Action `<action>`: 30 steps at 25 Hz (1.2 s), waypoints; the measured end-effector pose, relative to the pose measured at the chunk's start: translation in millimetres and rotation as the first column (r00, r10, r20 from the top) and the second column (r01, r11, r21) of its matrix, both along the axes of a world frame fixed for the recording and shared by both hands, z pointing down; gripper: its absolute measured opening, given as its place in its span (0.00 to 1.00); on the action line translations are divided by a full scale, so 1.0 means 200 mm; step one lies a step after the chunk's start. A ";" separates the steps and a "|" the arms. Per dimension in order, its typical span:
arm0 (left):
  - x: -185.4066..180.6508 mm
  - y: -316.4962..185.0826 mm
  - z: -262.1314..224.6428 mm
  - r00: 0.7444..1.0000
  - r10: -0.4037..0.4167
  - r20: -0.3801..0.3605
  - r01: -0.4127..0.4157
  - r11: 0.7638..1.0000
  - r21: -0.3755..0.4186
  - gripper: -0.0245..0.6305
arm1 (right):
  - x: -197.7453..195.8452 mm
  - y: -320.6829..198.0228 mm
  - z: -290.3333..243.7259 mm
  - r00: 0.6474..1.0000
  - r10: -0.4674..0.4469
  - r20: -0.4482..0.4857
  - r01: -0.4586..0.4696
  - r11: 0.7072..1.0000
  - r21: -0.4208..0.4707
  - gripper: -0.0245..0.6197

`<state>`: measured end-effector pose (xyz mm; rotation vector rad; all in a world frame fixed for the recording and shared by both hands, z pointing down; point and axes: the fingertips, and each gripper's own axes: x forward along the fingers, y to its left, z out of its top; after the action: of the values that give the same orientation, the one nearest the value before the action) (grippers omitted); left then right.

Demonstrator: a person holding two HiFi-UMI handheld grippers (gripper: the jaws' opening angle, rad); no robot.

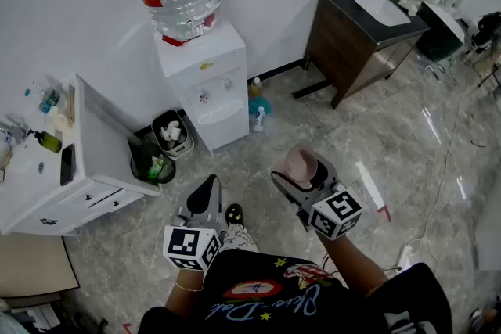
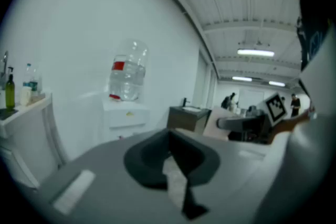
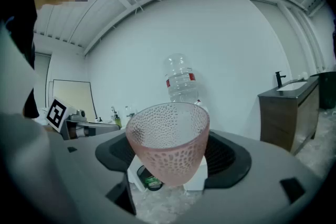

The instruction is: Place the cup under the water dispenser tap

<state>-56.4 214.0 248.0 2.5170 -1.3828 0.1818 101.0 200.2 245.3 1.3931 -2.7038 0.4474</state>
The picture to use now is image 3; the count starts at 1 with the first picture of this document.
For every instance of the pink textured glass cup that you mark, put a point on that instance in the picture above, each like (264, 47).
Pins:
(170, 144)

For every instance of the beige board with black frame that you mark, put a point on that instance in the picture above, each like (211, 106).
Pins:
(73, 97)

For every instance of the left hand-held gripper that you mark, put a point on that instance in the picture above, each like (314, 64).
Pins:
(56, 114)

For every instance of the clear plastic water bottle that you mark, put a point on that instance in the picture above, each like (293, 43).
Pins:
(181, 81)

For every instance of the black faucet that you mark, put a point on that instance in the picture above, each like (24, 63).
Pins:
(279, 79)

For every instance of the small green bottle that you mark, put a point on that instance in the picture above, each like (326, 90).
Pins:
(117, 121)

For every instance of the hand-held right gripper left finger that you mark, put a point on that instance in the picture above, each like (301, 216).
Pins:
(65, 181)

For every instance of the white water dispenser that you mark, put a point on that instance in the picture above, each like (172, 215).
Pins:
(195, 181)

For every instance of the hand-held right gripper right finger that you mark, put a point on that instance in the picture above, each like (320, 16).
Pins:
(262, 170)

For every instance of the dark wooden vanity cabinet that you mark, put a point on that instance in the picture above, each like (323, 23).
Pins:
(288, 118)

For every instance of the white sink basin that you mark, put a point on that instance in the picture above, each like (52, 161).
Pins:
(292, 85)

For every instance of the black bin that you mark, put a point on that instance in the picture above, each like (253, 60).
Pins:
(326, 89)

